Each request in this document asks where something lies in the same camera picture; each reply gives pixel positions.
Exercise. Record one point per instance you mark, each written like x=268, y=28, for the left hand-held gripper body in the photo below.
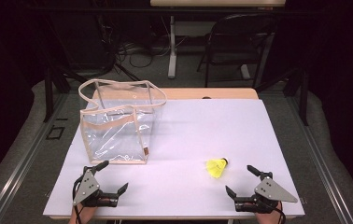
x=87, y=186

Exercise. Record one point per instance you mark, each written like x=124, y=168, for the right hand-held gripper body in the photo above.
x=271, y=191

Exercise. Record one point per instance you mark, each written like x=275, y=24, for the transparent bag with beige trim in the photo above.
x=115, y=140

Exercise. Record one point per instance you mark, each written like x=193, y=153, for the yellow shuttlecock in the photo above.
x=215, y=168

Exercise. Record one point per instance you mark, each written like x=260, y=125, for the person's right hand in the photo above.
x=268, y=218

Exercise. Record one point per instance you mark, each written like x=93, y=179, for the person's left hand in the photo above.
x=82, y=215

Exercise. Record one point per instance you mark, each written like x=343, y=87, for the wooden table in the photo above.
x=221, y=92

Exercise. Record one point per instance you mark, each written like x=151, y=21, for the black metal stand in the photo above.
x=303, y=96
x=48, y=93

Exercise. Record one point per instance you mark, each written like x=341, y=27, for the black folding chair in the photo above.
x=227, y=57

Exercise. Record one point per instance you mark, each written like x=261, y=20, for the white-legged desk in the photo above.
x=172, y=46

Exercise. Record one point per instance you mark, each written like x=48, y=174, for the aluminium floor rail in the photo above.
x=25, y=161
x=321, y=161

